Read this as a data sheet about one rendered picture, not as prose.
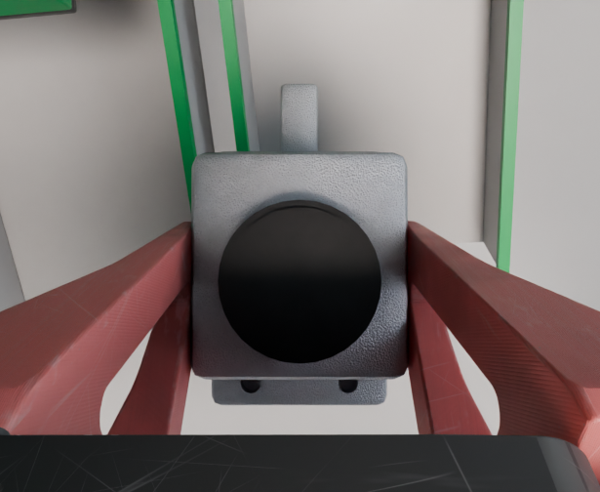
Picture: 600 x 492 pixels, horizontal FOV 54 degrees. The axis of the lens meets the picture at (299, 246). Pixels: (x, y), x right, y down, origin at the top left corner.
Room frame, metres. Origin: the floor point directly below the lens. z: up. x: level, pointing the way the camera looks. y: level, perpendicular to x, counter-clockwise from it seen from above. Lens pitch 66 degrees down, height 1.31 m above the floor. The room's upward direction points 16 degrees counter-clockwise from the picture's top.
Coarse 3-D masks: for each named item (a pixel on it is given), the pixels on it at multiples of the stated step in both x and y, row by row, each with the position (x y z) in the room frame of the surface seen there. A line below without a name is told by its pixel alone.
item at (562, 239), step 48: (528, 0) 0.38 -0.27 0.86; (576, 0) 0.36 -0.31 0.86; (528, 48) 0.33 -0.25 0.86; (576, 48) 0.31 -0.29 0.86; (528, 96) 0.28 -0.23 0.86; (576, 96) 0.26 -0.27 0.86; (528, 144) 0.23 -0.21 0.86; (576, 144) 0.22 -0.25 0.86; (528, 192) 0.19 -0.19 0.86; (576, 192) 0.18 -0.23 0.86; (528, 240) 0.15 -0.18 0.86; (576, 240) 0.14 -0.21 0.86; (576, 288) 0.10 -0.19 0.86; (192, 384) 0.11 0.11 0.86; (480, 384) 0.05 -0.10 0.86; (192, 432) 0.08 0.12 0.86; (240, 432) 0.07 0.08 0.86; (288, 432) 0.06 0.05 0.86; (336, 432) 0.05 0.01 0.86; (384, 432) 0.04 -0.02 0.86
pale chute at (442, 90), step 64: (256, 0) 0.23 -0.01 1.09; (320, 0) 0.22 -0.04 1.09; (384, 0) 0.22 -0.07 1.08; (448, 0) 0.21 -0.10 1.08; (512, 0) 0.17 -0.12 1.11; (256, 64) 0.21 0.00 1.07; (320, 64) 0.20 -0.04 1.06; (384, 64) 0.19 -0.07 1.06; (448, 64) 0.18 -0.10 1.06; (512, 64) 0.15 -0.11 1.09; (256, 128) 0.19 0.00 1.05; (320, 128) 0.18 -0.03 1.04; (384, 128) 0.17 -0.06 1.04; (448, 128) 0.16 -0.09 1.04; (512, 128) 0.13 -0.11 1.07; (448, 192) 0.14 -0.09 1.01; (512, 192) 0.11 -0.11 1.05
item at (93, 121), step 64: (128, 0) 0.24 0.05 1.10; (192, 0) 0.23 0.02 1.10; (0, 64) 0.24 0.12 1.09; (64, 64) 0.23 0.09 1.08; (128, 64) 0.22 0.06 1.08; (192, 64) 0.20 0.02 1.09; (0, 128) 0.22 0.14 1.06; (64, 128) 0.21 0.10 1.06; (128, 128) 0.20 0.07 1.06; (192, 128) 0.17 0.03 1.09; (0, 192) 0.20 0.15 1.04; (64, 192) 0.19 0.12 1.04; (128, 192) 0.18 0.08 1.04; (0, 256) 0.17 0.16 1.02; (64, 256) 0.17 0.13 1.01
